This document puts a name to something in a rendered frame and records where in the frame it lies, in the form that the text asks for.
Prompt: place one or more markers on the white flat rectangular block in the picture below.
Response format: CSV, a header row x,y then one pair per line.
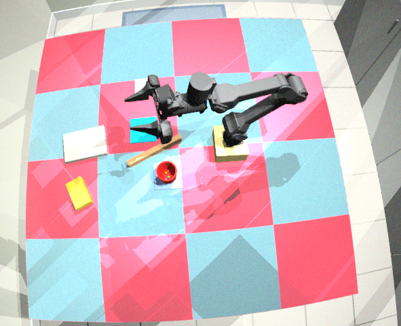
x,y
85,144

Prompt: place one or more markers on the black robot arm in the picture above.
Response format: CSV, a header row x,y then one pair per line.
x,y
283,89

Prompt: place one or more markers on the tan flat bar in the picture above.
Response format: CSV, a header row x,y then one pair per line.
x,y
153,151

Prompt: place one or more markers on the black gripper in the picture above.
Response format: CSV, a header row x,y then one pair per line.
x,y
162,129

